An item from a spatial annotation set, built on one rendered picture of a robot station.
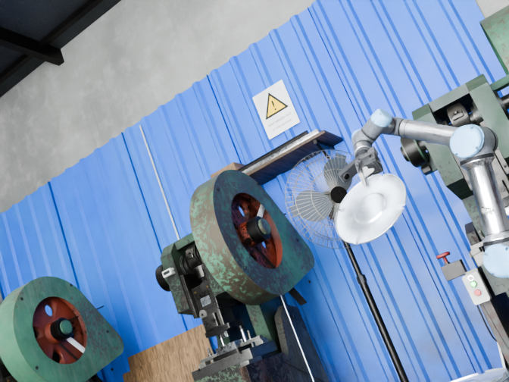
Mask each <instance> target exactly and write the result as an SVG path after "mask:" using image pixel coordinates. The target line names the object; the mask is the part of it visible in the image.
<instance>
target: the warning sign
mask: <svg viewBox="0 0 509 382"><path fill-rule="evenodd" d="M253 101H254V104H255V106H256V109H257V110H258V113H259V115H260V118H261V121H262V123H263V125H264V129H265V130H266V132H267V135H268V138H269V139H272V138H274V137H275V136H277V135H279V134H281V133H282V132H284V131H286V130H288V129H289V128H291V127H293V126H295V125H296V124H298V123H300V120H299V118H298V115H297V113H296V111H295V108H294V106H293V104H292V101H291V99H290V97H289V94H288V92H287V90H286V87H285V85H284V83H283V80H280V81H279V82H277V83H275V84H273V85H272V86H270V87H269V88H267V89H265V90H264V91H263V92H261V93H259V94H257V95H256V96H255V97H253Z"/></svg>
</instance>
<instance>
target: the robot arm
mask: <svg viewBox="0 0 509 382"><path fill-rule="evenodd" d="M381 134H385V135H393V136H400V137H405V138H409V139H416V140H421V141H425V142H432V143H436V144H440V145H444V146H450V148H451V150H452V152H453V153H454V154H455V155H456V156H457V157H458V159H459V162H460V165H461V167H462V168H463V169H465V170H466V171H467V174H468V177H469V180H470V185H471V187H472V190H473V194H474V198H475V200H476V205H477V208H478V211H479V216H480V219H481V222H482V226H483V229H484V232H485V235H486V237H485V239H484V240H483V242H482V243H483V245H484V249H485V252H484V254H483V258H482V259H483V264H484V266H485V268H486V270H487V271H488V272H489V273H490V274H492V275H493V276H495V277H500V278H509V220H508V218H507V213H506V210H505V207H504V203H503V200H502V197H501V193H500V190H499V187H498V182H497V180H496V177H495V172H494V170H493V166H492V162H493V160H494V159H495V156H494V152H495V150H496V149H497V147H498V137H497V135H496V133H495V132H494V131H493V130H492V129H490V128H488V127H481V126H477V125H474V124H469V125H464V126H462V127H450V126H445V125H441V124H432V123H427V122H422V121H414V120H409V119H404V118H400V117H392V116H391V115H390V114H389V113H388V112H387V111H385V110H383V109H381V108H379V109H377V110H376V111H375V112H374V113H373V114H372V115H371V117H370V119H369V120H368V121H367V122H366V123H365V125H364V126H363V127H362V128H361V129H359V130H356V131H354V132H353V134H352V136H351V144H352V146H353V150H354V157H355V159H354V160H353V161H352V162H350V163H349V164H348V165H347V166H346V167H345V168H343V169H342V170H341V171H340V172H338V176H339V178H340V179H341V181H342V182H343V183H347V182H348V181H349V180H350V179H351V178H352V177H353V176H354V175H356V174H358V175H359V177H360V179H361V182H362V184H363V185H365V186H366V185H367V182H366V180H365V179H366V178H368V177H371V176H373V175H376V174H379V173H381V172H383V166H382V163H381V160H380V158H379V157H378V156H377V155H378V152H377V150H376V149H375V148H374V146H373V147H372V145H373V143H374V142H375V141H376V140H377V138H378V137H379V136H380V135H381Z"/></svg>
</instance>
